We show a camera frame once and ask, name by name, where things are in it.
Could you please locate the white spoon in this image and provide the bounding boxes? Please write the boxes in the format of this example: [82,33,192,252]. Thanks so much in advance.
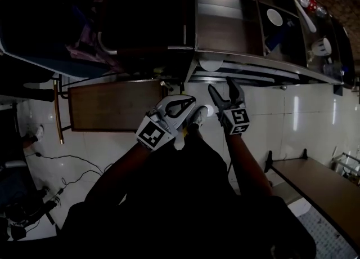
[292,0,317,33]

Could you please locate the wooden bench with black legs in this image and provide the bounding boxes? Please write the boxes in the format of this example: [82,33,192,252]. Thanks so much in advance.
[264,148,360,253]

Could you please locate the black looped cable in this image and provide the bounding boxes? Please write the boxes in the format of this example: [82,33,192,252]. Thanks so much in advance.
[55,163,114,197]

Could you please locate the clear drinking glass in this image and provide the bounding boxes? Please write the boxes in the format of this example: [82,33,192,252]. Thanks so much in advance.
[323,63,345,77]

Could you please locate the white plate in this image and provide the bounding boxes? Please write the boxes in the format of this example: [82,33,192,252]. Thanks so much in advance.
[266,8,284,27]

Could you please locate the white striped cup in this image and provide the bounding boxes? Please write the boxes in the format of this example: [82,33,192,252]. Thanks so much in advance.
[310,37,333,57]

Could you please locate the person's left forearm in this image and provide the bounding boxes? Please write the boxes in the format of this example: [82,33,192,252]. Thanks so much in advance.
[84,142,152,205]

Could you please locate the black cable with plug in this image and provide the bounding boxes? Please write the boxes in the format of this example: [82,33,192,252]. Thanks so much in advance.
[34,151,106,175]

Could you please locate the person's right forearm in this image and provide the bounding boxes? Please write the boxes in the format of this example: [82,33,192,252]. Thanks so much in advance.
[224,132,274,197]

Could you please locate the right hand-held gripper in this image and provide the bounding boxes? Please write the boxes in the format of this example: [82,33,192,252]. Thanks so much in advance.
[208,77,251,136]

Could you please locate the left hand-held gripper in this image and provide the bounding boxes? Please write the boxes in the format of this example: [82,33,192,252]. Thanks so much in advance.
[136,94,197,152]

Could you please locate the wooden platform trolley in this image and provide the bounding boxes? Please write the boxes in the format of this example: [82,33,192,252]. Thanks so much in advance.
[53,79,170,145]

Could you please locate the metal wire rack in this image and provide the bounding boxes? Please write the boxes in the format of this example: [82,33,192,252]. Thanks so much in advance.
[331,145,360,186]

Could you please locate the plastic bottle with red label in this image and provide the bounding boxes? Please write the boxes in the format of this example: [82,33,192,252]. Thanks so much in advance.
[292,0,329,18]

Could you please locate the person's white sneaker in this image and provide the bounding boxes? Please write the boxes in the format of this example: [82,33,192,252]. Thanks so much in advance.
[187,105,209,131]

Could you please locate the white box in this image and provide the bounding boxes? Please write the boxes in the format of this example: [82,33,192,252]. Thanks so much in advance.
[271,183,313,222]

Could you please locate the person's black clothes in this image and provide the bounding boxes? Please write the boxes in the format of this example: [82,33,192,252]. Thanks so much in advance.
[60,133,317,259]

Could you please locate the grey chair armrest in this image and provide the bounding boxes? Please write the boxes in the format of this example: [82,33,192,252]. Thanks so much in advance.
[3,159,28,169]

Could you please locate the lilac hanging garment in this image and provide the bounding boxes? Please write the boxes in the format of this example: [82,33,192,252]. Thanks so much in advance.
[66,0,123,74]

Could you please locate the metal kitchen rack shelf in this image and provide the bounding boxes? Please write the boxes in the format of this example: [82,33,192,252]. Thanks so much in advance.
[185,0,356,90]

